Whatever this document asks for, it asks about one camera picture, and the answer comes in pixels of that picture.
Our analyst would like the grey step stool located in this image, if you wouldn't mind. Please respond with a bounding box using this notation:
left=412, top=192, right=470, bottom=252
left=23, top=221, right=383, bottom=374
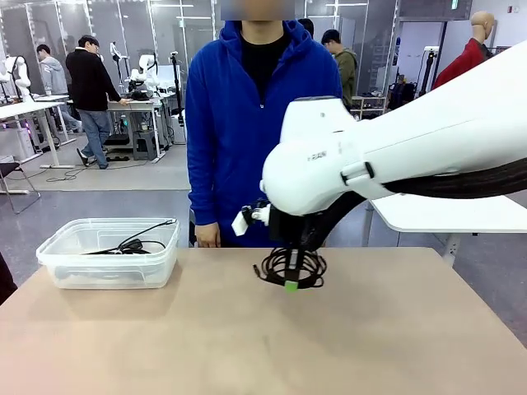
left=131, top=130, right=161, bottom=162

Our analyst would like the black folding chair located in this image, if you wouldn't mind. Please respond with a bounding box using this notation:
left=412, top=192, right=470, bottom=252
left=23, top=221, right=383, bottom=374
left=0, top=161, right=42, bottom=216

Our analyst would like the beige mannequin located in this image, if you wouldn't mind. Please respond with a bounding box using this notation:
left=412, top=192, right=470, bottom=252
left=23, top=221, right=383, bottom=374
left=464, top=10, right=497, bottom=58

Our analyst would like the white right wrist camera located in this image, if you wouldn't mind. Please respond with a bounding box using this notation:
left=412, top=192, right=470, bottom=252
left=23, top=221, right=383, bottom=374
left=231, top=203, right=273, bottom=239

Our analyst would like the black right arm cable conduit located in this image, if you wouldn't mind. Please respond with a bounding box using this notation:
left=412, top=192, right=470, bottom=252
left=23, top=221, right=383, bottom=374
left=296, top=158, right=527, bottom=253

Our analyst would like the translucent plastic storage bin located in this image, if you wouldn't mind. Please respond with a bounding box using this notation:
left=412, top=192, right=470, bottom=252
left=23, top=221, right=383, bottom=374
left=35, top=216, right=181, bottom=290

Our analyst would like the white height-adjustable table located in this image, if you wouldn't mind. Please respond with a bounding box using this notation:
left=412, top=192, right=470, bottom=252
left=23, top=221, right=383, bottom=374
left=367, top=192, right=527, bottom=258

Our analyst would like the white background table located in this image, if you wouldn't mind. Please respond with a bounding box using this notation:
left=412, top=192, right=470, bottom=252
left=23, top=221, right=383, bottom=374
left=0, top=96, right=77, bottom=170

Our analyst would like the man in olive jacket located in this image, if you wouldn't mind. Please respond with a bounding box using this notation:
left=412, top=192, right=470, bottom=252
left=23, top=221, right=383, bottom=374
left=320, top=28, right=358, bottom=111

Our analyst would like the dark-haired background person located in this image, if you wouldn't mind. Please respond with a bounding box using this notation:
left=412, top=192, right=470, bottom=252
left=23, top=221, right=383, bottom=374
left=296, top=17, right=315, bottom=40

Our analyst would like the man in black sweater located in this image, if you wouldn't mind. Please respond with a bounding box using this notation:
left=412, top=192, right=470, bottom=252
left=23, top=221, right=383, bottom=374
left=64, top=35, right=133, bottom=170

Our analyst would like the person in grey hoodie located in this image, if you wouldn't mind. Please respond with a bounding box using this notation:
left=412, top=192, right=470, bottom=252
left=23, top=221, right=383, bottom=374
left=35, top=44, right=83, bottom=133

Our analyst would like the background workbench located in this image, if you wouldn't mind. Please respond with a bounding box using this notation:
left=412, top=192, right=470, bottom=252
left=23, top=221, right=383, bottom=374
left=105, top=96, right=168, bottom=162

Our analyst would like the black backpack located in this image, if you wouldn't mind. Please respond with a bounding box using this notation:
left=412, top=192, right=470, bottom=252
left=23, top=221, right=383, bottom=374
left=388, top=81, right=421, bottom=112

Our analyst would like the black light stand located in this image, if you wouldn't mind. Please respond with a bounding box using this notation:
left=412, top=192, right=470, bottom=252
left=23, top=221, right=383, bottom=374
left=416, top=45, right=439, bottom=99

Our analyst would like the person in blue hoodie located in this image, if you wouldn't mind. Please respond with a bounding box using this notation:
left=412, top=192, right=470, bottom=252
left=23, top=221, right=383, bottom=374
left=184, top=16, right=346, bottom=249

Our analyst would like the low shoe shelf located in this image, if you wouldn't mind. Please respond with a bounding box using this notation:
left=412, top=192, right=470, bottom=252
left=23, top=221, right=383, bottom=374
left=350, top=95, right=389, bottom=123

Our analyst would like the black braided USB cable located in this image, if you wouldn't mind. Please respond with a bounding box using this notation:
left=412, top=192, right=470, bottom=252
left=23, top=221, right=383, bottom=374
left=252, top=246, right=329, bottom=291
left=82, top=220, right=179, bottom=256

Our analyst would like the person's right forearm blue sleeve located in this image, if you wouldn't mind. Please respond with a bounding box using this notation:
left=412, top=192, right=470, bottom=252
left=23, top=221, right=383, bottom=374
left=187, top=164, right=222, bottom=226

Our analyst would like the black camera tripod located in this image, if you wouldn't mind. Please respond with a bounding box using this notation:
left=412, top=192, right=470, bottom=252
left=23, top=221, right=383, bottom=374
left=169, top=51, right=187, bottom=124

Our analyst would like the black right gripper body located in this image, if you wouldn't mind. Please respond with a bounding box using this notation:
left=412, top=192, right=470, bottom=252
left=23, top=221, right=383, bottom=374
left=269, top=207, right=310, bottom=249

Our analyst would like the person's right hand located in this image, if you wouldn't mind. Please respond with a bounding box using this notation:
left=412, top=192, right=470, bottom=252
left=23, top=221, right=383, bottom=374
left=194, top=221, right=222, bottom=249

